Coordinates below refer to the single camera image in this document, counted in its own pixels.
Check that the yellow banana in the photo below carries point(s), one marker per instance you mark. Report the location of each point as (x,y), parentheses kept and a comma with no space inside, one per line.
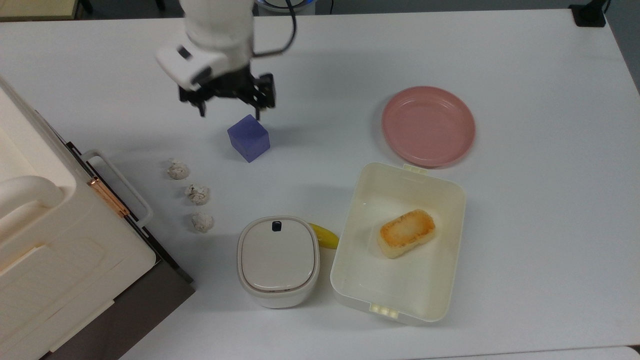
(326,237)

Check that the orange box latch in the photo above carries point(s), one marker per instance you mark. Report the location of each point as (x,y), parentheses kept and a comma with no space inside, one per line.
(107,196)

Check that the small beige lidded bin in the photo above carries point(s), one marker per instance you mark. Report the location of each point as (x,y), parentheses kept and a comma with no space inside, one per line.
(277,260)

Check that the beige wooden desk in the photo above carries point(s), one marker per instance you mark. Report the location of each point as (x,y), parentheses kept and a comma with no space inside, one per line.
(35,9)

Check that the cream plastic tub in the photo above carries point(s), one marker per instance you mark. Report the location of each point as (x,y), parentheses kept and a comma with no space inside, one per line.
(425,290)

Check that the cream plastic storage box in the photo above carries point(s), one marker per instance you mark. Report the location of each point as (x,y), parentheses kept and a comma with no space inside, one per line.
(60,260)

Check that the purple cube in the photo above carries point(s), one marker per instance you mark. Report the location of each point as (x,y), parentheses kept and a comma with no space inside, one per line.
(248,139)

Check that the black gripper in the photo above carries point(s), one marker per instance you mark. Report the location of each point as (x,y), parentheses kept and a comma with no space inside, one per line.
(230,86)

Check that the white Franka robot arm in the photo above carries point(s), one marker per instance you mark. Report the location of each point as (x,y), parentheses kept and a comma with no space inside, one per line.
(215,25)

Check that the crumpled paper ball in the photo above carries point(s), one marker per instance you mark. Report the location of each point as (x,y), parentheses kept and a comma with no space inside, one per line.
(177,170)
(197,194)
(202,222)

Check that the pink plate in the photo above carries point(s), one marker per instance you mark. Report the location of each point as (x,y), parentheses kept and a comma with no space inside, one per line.
(427,125)

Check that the toasted bread piece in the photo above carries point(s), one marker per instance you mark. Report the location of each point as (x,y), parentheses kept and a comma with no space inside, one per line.
(406,233)

